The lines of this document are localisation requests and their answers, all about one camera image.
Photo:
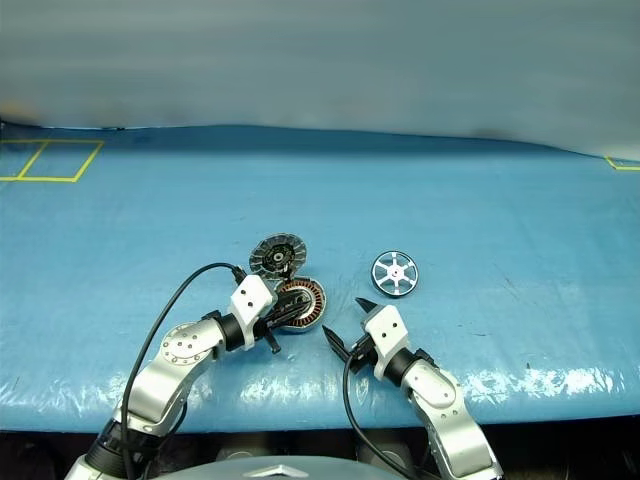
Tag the yellow tape corner mark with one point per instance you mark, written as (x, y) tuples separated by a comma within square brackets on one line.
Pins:
[(620, 167)]

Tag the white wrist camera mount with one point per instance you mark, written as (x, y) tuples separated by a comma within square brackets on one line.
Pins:
[(385, 325), (250, 300)]

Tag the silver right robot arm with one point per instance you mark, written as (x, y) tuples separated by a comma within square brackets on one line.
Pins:
[(445, 400)]

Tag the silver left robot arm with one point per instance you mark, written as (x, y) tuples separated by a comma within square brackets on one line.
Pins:
[(150, 385)]

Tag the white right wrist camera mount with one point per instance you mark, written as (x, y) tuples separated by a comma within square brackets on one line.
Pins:
[(385, 325)]

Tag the silver motor housing lid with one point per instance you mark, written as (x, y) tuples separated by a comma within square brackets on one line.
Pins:
[(265, 260)]

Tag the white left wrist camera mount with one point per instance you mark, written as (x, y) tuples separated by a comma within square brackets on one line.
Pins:
[(250, 300)]

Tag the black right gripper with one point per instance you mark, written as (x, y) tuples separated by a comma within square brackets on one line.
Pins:
[(364, 352)]

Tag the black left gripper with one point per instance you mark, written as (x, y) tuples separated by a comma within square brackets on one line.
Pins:
[(274, 314)]

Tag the silver motor housing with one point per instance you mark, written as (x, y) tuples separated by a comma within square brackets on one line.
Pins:
[(314, 305)]

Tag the silver robot torso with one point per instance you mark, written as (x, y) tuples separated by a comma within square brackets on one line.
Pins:
[(280, 472)]

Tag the yellow tape double square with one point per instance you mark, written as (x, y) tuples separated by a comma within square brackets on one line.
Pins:
[(60, 177)]

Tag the dark grey rounded shape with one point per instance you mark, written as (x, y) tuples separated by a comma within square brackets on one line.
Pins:
[(240, 452), (387, 450)]

